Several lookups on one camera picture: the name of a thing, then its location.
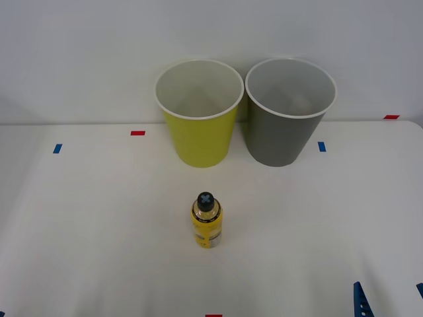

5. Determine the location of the yellow bottle with black cap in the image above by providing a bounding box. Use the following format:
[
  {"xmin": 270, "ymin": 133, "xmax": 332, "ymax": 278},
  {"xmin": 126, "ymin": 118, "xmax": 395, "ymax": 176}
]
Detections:
[{"xmin": 190, "ymin": 191, "xmax": 226, "ymax": 249}]

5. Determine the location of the grey plastic waste bin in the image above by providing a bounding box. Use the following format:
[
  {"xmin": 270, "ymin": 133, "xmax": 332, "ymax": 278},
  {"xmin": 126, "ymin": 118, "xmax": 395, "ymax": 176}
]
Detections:
[{"xmin": 245, "ymin": 57, "xmax": 337, "ymax": 168}]

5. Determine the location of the yellow-green plastic waste bin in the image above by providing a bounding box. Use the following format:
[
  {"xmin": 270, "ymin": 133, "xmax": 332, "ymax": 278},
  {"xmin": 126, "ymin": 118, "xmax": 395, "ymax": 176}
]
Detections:
[{"xmin": 154, "ymin": 58, "xmax": 245, "ymax": 168}]

